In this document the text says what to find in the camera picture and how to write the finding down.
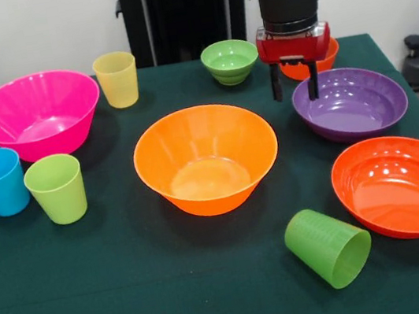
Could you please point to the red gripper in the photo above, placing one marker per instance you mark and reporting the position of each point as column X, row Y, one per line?
column 291, row 46

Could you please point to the purple bowl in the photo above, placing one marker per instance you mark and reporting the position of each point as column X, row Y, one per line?
column 351, row 106

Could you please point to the large orange bowl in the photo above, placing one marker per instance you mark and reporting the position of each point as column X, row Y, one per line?
column 205, row 157

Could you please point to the small orange bowl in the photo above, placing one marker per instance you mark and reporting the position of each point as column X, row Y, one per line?
column 332, row 57

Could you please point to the small green bowl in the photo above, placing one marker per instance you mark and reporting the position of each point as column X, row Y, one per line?
column 229, row 62

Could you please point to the wide red-orange bowl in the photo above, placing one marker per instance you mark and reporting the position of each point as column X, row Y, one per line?
column 398, row 191

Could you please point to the yellow cup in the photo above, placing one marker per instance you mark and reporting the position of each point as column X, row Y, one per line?
column 116, row 80

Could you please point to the large pink bowl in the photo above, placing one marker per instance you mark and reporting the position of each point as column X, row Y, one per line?
column 37, row 112

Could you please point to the lime green cup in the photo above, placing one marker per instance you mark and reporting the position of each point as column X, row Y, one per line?
column 57, row 189

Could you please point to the dark green tablecloth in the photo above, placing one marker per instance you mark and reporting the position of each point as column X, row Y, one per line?
column 136, row 296

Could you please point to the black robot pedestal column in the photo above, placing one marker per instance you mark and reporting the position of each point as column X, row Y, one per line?
column 178, row 10

